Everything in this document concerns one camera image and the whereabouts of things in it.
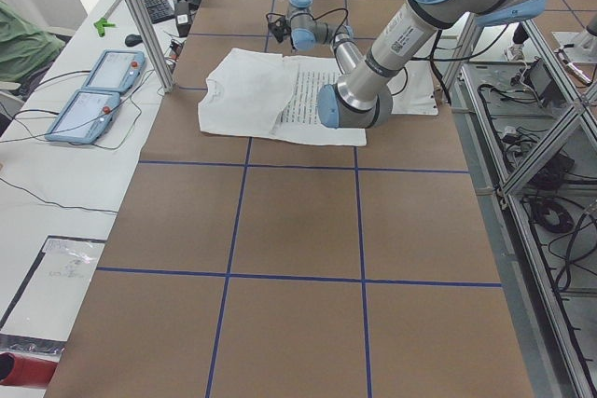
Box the white long-sleeve printed shirt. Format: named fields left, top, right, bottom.
left=198, top=48, right=367, bottom=146

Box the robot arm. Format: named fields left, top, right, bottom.
left=286, top=0, right=547, bottom=129

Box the black power adapter with label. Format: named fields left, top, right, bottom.
left=174, top=0, right=192, bottom=37

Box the black keyboard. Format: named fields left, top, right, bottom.
left=143, top=0, right=174, bottom=24

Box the black computer mouse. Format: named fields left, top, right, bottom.
left=124, top=34, right=143, bottom=48

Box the upper blue teach pendant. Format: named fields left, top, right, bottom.
left=83, top=49, right=146, bottom=94

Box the blue teach pendant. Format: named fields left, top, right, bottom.
left=45, top=89, right=120, bottom=144
left=83, top=49, right=146, bottom=94

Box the green plastic clamp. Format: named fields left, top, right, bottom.
left=93, top=17, right=116, bottom=37

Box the lower blue teach pendant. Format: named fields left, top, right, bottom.
left=45, top=89, right=120, bottom=144

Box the green cloth on chair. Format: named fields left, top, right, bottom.
left=1, top=2, right=65, bottom=84

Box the clear plastic document sleeve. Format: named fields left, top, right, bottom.
left=1, top=235, right=105, bottom=357

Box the red cylinder object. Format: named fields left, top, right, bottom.
left=1, top=352, right=58, bottom=389

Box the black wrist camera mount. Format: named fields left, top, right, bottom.
left=266, top=13, right=291, bottom=43

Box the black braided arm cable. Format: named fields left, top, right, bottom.
left=314, top=7, right=355, bottom=49

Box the aluminium frame post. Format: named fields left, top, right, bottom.
left=125, top=0, right=174, bottom=93

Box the white camera mast base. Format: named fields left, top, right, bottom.
left=388, top=62, right=438, bottom=116

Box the black pendant cable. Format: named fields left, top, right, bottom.
left=0, top=69, right=155, bottom=215

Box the aluminium truss frame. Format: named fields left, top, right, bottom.
left=439, top=7, right=596, bottom=397

